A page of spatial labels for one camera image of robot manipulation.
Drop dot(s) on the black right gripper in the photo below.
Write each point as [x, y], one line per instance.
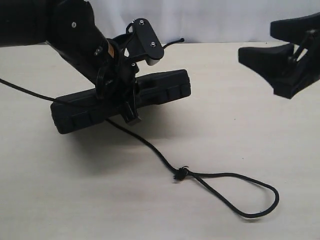
[288, 72]

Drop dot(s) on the white backdrop curtain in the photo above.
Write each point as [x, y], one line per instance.
[201, 21]

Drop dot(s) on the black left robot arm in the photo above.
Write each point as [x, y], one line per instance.
[69, 27]

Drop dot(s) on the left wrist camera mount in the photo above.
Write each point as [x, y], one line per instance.
[143, 44]

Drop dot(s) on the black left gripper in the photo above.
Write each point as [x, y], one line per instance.
[115, 78]

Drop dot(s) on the black plastic carry case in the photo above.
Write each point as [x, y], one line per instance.
[160, 87]

